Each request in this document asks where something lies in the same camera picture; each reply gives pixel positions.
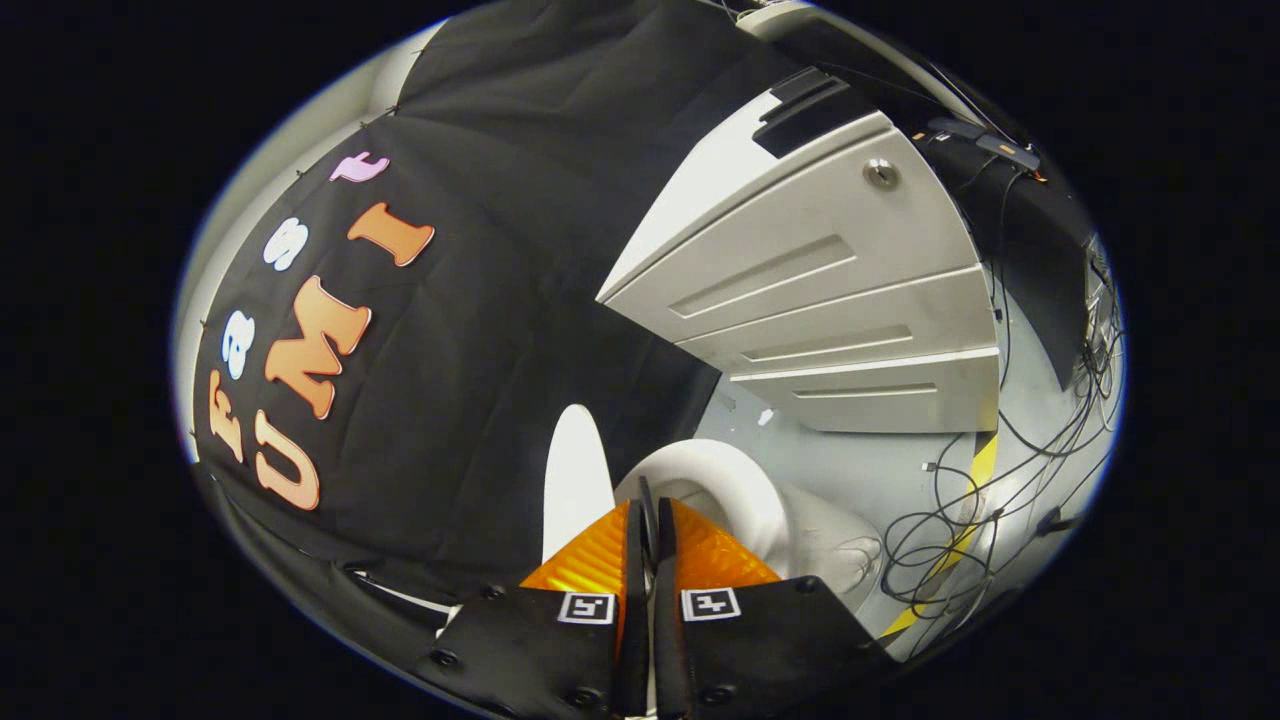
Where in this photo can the white toilet lid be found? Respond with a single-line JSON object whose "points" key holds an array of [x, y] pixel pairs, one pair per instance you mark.
{"points": [[575, 480]]}

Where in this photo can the white drawer cabinet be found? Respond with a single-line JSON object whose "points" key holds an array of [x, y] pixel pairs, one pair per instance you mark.
{"points": [[800, 250]]}

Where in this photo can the white toilet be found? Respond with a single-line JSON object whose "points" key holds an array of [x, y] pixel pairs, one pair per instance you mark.
{"points": [[740, 490]]}

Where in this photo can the black backdrop cloth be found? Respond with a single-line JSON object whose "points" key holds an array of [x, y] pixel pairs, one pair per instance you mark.
{"points": [[480, 330]]}

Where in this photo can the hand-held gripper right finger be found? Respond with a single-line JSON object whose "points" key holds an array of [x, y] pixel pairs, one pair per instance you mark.
{"points": [[670, 640]]}

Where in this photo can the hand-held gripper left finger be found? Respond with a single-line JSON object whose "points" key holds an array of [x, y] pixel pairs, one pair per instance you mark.
{"points": [[640, 620]]}

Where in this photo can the yellow black floor tape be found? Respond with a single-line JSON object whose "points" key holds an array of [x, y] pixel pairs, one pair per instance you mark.
{"points": [[985, 458]]}

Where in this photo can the black device with orange tip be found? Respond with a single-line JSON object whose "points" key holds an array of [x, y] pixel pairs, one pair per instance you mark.
{"points": [[985, 145]]}

